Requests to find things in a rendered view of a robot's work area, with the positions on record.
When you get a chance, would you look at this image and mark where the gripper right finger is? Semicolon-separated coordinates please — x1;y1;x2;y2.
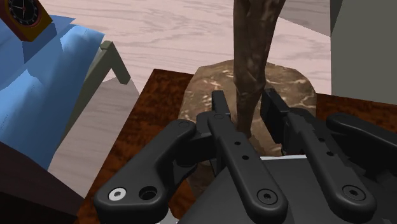
260;87;397;224

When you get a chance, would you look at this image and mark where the grey block furniture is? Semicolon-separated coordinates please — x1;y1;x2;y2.
330;0;397;106

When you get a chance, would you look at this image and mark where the dark maroon block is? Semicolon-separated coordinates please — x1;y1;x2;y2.
0;141;85;224

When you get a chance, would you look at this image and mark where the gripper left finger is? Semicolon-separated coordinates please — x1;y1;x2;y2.
94;90;288;224

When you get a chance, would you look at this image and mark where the blue bed with grey frame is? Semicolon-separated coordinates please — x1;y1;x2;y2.
0;15;132;171

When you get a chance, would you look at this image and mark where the red square clock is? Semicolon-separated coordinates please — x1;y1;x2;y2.
0;0;53;43

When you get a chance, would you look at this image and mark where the dark brown burl wood table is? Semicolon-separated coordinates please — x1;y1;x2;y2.
74;69;397;224

